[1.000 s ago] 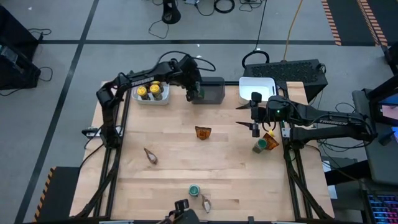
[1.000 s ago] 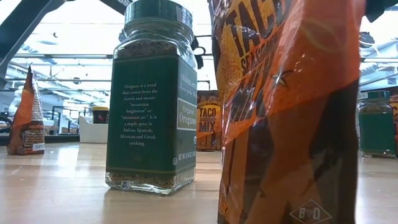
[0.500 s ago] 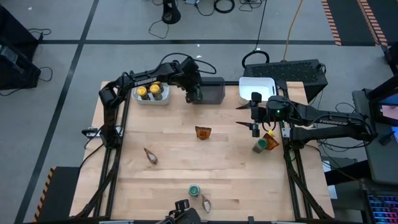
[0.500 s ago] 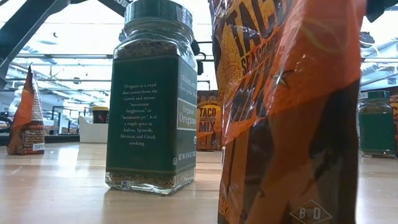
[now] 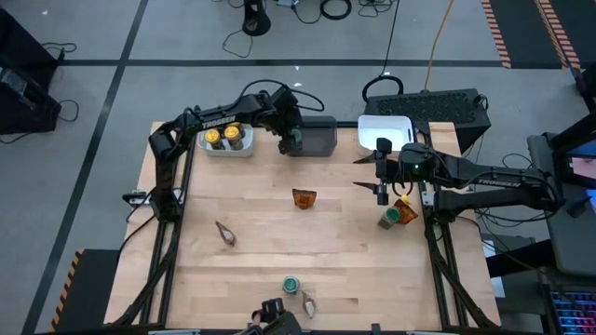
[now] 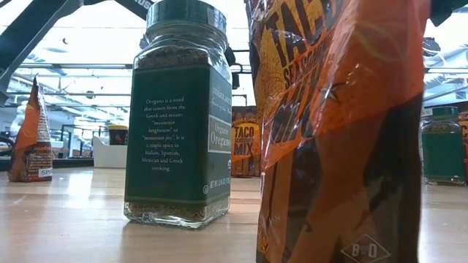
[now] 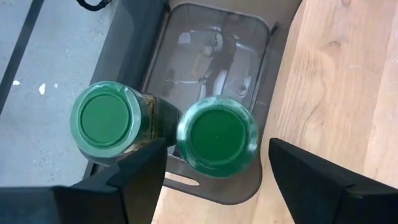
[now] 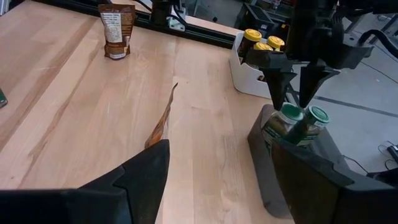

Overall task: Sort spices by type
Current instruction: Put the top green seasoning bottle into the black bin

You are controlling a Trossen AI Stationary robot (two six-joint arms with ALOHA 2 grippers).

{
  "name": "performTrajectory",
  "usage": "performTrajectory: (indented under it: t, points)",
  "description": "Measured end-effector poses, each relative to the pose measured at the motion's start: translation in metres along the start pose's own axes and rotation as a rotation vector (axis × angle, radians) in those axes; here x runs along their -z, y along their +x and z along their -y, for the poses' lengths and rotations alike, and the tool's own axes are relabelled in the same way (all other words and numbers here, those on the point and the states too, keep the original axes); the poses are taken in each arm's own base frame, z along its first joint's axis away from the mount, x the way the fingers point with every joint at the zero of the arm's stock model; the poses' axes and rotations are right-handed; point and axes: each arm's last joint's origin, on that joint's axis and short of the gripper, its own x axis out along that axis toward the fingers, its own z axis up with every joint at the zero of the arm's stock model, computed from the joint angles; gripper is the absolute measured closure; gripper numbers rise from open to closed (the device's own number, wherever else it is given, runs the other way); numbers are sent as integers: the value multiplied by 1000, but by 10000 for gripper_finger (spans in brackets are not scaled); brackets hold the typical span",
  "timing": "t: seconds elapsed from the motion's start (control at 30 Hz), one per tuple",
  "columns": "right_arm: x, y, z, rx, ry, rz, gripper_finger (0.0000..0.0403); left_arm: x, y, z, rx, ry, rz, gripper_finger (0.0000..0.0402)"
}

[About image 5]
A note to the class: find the white plastic bin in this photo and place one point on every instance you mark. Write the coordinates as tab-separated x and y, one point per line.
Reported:
386	126
242	150

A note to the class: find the grey desk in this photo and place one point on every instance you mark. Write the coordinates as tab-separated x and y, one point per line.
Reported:
572	242

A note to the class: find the black handheld device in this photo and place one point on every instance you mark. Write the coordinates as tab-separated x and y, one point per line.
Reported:
274	309

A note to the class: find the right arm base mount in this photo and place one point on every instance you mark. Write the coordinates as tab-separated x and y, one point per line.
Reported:
427	199

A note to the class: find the yellow tag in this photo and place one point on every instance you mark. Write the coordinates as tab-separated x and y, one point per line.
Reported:
405	199

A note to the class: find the person's hand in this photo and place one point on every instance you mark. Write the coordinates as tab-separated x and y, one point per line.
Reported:
255	319

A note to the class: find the black aluminium table frame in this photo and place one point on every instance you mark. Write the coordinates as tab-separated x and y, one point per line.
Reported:
347	124

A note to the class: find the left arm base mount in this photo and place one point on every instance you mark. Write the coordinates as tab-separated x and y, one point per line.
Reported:
142	197

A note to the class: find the black equipment case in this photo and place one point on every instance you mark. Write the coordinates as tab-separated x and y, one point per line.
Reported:
18	42
23	107

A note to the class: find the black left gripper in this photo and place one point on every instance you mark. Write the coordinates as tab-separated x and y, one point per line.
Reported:
286	116

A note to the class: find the yellow-lidded black spice jar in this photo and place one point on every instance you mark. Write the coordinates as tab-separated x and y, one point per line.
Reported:
212	136
235	124
232	133

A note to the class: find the black stand base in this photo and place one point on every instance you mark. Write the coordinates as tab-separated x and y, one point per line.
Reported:
256	23

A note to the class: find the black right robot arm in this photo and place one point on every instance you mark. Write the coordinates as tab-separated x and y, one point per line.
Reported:
493	179

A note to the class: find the black hazard-striped floor mat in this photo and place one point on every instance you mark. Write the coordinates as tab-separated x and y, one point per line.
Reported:
93	298
526	28

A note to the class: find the backlit rainbow keyboard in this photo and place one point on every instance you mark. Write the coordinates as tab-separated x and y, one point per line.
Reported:
575	314

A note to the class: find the green-lidded oregano glass jar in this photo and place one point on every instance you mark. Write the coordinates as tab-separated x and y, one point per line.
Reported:
392	215
296	136
291	285

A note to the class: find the black computer monitor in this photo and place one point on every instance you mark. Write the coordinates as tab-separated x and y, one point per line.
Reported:
582	163

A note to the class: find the orange taco seasoning packet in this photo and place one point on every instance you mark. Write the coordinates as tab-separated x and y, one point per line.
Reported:
408	214
304	199
227	236
308	306

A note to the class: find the small black edge bracket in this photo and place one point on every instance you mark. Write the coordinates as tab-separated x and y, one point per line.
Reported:
375	328

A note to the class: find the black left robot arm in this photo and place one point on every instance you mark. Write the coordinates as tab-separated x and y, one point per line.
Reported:
251	109

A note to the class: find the black perforated computer case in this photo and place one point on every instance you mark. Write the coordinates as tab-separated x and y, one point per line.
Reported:
433	107

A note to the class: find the dark grey plastic bin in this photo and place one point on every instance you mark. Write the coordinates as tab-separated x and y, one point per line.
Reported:
321	137

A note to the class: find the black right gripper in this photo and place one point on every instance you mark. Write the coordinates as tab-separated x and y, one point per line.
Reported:
412	165

